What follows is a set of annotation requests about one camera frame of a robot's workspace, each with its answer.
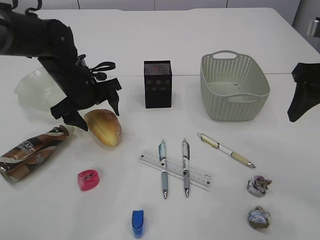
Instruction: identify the pale green wavy glass plate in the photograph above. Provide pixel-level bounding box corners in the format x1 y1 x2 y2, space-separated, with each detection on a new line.
14 66 66 113

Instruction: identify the blue correction tape dispenser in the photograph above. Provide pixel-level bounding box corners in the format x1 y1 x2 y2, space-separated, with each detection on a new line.
131 210 144 238

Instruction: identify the pink pencil sharpener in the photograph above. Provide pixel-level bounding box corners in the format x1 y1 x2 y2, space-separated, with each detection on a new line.
77 169 100 192

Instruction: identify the paper ball pink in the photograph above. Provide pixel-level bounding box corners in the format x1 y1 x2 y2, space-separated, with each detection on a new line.
246 175 273 197

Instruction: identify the clear plastic ruler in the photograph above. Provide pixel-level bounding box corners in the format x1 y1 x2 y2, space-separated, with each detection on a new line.
138 149 212 189

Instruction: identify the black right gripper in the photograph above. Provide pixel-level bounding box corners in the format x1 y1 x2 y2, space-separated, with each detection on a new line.
287 62 320 123

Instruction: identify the black mesh pen holder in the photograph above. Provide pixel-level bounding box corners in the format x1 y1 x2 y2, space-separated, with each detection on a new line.
143 60 172 109

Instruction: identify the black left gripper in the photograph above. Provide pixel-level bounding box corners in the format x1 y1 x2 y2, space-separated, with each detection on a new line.
38 54 122 131

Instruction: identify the white beige click pen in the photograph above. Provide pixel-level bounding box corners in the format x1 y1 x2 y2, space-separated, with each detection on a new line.
196 132 256 169

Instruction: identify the grey white click pen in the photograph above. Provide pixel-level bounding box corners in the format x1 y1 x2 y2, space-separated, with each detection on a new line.
182 138 190 198

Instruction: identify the blue grey click pen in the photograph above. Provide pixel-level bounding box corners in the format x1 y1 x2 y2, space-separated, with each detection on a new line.
158 139 169 200

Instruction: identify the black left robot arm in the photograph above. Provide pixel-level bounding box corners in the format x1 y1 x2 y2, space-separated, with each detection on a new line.
0 0 122 131

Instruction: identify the paper ball blue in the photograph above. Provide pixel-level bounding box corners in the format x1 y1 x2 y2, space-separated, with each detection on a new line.
247 206 271 229

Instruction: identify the pale green plastic basket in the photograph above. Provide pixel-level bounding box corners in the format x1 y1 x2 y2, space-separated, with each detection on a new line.
200 50 271 122

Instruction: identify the golden bread roll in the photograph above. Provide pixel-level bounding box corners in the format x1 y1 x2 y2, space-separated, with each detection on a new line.
84 109 122 147

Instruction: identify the brown coffee bottle white cap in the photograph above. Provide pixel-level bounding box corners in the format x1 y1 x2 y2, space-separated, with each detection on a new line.
0 125 75 184

